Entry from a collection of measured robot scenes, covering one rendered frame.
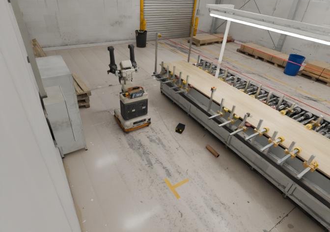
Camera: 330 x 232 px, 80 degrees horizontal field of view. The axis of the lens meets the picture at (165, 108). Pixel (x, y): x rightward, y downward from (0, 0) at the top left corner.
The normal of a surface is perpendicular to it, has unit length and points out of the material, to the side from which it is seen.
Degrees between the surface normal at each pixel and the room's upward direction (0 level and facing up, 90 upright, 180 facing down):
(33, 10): 90
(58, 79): 90
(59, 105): 90
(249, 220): 0
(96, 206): 0
